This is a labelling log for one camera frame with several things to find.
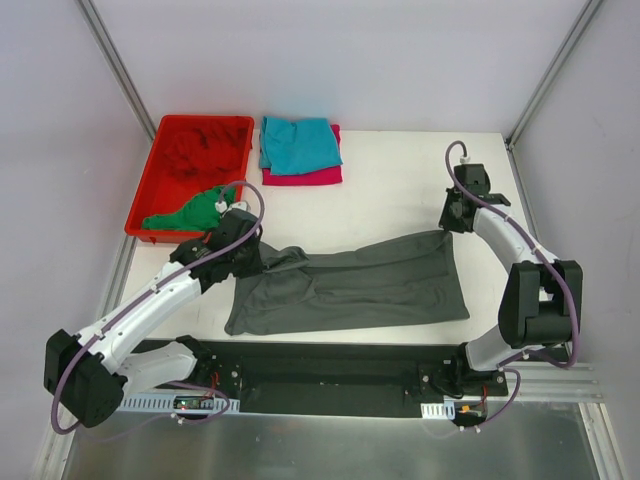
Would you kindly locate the aluminium frame post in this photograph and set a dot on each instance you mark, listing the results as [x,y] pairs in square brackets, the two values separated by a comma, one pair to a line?
[567,47]
[108,48]

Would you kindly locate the right aluminium rail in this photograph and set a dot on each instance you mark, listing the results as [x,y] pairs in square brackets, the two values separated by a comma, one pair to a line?
[551,180]

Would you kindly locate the folded magenta t shirt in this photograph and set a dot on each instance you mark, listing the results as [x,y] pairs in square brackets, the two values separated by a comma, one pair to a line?
[329,176]

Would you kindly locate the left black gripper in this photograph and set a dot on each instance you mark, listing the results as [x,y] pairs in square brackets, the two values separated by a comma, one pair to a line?
[252,257]

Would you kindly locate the right white cable duct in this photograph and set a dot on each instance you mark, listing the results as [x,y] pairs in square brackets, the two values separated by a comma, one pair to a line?
[438,411]

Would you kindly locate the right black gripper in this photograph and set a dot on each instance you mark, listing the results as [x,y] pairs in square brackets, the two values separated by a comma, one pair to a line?
[451,215]

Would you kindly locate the red plastic bin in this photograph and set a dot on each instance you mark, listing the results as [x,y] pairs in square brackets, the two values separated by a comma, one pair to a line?
[159,192]

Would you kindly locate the left aluminium frame post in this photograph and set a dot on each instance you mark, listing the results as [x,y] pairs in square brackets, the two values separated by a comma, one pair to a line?
[108,48]

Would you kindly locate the green t shirt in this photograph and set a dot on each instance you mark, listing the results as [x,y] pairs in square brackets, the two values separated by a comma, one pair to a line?
[197,215]

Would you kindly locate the left aluminium rail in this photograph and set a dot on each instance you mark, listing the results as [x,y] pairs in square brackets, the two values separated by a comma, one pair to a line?
[117,279]

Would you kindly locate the right aluminium frame post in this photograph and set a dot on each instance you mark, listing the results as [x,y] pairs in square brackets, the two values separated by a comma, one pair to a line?
[567,47]

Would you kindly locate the red t shirt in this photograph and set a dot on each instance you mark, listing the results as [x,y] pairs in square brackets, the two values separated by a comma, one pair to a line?
[214,150]

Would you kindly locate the aluminium rail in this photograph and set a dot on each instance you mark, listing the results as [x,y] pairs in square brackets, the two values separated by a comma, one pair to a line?
[117,279]
[551,180]

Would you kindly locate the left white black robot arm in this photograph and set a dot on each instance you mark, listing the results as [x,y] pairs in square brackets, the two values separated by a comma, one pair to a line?
[91,372]

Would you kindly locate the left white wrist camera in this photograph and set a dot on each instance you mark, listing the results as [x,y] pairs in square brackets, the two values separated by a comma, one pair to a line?
[222,206]

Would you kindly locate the folded teal t shirt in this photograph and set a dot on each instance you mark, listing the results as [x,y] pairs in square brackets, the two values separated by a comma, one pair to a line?
[297,147]

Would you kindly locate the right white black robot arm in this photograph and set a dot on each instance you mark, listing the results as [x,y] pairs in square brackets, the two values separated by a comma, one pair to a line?
[541,304]

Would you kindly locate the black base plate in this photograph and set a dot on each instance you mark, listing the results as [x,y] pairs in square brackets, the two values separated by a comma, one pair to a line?
[388,381]

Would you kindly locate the white cable duct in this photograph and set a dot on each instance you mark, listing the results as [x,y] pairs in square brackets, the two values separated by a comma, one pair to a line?
[179,404]
[438,411]

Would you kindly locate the grey t shirt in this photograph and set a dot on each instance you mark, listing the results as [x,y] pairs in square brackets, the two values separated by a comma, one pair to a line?
[409,280]

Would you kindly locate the left white cable duct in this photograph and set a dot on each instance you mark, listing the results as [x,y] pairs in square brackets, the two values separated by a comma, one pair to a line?
[179,404]

